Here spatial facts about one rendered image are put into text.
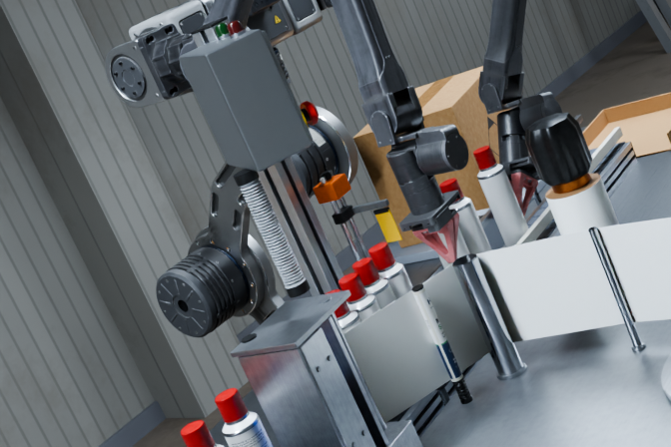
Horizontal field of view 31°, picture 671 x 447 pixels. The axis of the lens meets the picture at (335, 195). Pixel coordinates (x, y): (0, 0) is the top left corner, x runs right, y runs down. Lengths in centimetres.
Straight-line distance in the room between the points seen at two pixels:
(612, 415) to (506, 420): 16
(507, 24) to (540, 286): 69
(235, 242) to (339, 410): 135
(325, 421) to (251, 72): 54
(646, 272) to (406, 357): 35
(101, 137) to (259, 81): 279
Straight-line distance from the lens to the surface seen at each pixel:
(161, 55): 219
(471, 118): 257
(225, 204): 280
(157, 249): 462
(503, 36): 230
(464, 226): 210
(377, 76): 186
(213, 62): 176
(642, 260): 167
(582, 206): 184
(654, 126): 288
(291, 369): 151
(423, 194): 189
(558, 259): 172
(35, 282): 462
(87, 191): 451
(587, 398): 167
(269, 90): 178
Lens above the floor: 162
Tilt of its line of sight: 13 degrees down
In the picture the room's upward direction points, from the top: 24 degrees counter-clockwise
